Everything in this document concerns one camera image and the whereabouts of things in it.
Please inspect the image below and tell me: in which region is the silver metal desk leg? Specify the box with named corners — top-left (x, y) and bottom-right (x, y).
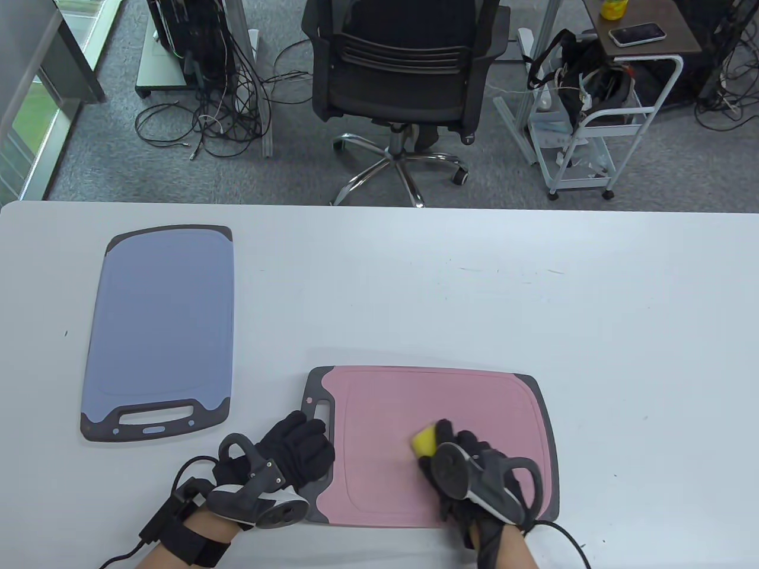
top-left (492, 0), bottom-right (561, 165)

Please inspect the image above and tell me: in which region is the white cart with brown top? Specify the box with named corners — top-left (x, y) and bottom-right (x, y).
top-left (527, 0), bottom-right (703, 201)

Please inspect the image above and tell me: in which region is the person's right hand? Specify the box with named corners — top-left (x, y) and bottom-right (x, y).
top-left (418, 419), bottom-right (537, 564)

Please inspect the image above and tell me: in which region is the blue cutting board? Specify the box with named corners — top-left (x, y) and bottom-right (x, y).
top-left (80, 224), bottom-right (234, 442)

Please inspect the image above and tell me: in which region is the white desk leg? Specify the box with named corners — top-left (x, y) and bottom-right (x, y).
top-left (225, 0), bottom-right (273, 158)

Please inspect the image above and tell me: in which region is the glass window panel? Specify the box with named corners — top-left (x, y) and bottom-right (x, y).
top-left (0, 65), bottom-right (84, 202)

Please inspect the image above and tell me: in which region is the person's left hand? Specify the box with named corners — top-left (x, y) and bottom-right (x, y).
top-left (211, 411), bottom-right (336, 490)

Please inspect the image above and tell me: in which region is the black left wrist camera strap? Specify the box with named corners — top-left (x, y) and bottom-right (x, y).
top-left (138, 477), bottom-right (232, 568)

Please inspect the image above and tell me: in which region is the yellow sponge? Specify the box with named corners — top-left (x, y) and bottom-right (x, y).
top-left (412, 422), bottom-right (439, 458)

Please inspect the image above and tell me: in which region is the grey metal base plate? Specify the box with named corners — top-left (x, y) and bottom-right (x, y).
top-left (135, 24), bottom-right (190, 98)

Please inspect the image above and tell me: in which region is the white smartphone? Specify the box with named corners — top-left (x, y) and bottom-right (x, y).
top-left (608, 23), bottom-right (668, 48)

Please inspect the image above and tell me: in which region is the person's right forearm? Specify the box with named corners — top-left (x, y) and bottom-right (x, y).
top-left (474, 525), bottom-right (540, 569)

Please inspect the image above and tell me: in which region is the grey hand controller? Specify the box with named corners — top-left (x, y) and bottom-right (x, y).
top-left (431, 443), bottom-right (544, 531)
top-left (205, 433), bottom-right (311, 529)

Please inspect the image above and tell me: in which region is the black computer tower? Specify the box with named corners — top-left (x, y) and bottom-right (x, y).
top-left (147, 0), bottom-right (238, 89)

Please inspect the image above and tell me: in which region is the pink cutting board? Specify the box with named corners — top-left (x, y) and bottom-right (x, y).
top-left (301, 366), bottom-right (560, 528)

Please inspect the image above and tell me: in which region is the grey right hand controller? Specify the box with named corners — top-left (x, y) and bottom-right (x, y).
top-left (431, 443), bottom-right (544, 531)

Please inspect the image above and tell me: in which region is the black bag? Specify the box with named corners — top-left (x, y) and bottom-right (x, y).
top-left (527, 28), bottom-right (638, 128)

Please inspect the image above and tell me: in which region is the black floor cable bundle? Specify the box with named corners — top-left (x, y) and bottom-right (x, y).
top-left (694, 0), bottom-right (759, 131)
top-left (135, 36), bottom-right (315, 161)

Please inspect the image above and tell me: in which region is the grey left hand controller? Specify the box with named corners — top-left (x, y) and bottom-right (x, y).
top-left (205, 433), bottom-right (311, 529)

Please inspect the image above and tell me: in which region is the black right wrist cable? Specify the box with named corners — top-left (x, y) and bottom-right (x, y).
top-left (534, 520), bottom-right (594, 569)

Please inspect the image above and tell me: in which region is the blue packet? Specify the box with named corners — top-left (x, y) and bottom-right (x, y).
top-left (530, 113), bottom-right (575, 136)

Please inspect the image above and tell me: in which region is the black office chair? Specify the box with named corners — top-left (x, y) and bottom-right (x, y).
top-left (299, 0), bottom-right (511, 208)

